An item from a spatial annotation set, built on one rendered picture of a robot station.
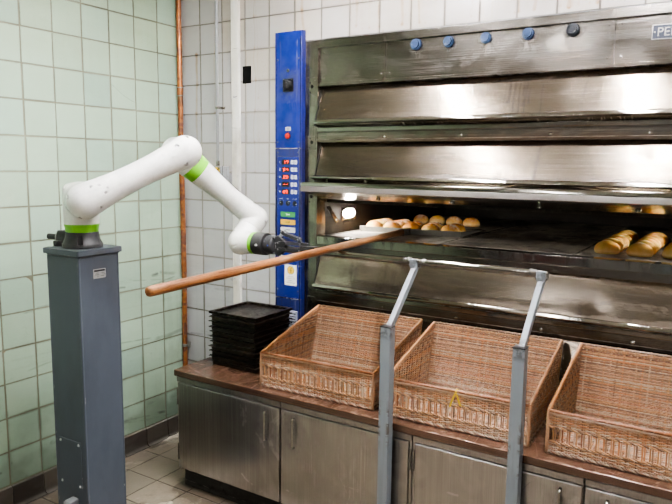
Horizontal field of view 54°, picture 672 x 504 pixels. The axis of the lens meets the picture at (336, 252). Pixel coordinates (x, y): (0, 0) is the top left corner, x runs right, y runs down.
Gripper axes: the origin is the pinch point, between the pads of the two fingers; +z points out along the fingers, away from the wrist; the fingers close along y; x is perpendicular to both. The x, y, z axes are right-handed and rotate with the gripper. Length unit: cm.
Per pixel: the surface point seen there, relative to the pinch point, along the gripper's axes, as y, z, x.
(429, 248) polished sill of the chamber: 3, 27, -53
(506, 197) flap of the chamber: -21, 65, -39
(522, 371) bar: 32, 88, 7
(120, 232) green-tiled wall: 3, -122, -10
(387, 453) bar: 72, 40, 7
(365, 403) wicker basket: 60, 24, -4
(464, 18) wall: -92, 40, -53
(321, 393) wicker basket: 59, 4, -3
